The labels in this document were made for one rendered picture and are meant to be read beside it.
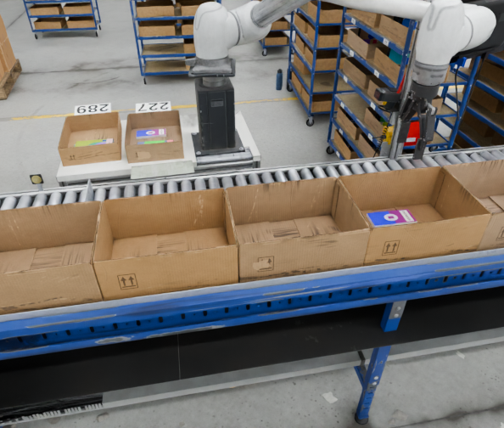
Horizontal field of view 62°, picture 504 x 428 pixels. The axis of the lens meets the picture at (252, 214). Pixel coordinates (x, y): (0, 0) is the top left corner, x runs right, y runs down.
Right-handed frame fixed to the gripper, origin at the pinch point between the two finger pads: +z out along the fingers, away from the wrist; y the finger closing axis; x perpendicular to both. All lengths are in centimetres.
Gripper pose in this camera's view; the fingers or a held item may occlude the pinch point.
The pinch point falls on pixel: (410, 144)
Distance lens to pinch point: 144.1
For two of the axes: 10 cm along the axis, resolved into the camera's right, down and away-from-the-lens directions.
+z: 0.0, 7.9, 6.1
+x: 9.8, -1.0, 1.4
